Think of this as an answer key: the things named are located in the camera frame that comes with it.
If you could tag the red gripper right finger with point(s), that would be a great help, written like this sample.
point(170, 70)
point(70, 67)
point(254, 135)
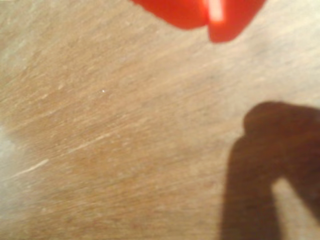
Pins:
point(225, 27)

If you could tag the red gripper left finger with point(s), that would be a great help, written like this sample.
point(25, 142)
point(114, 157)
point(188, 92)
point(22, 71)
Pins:
point(175, 12)

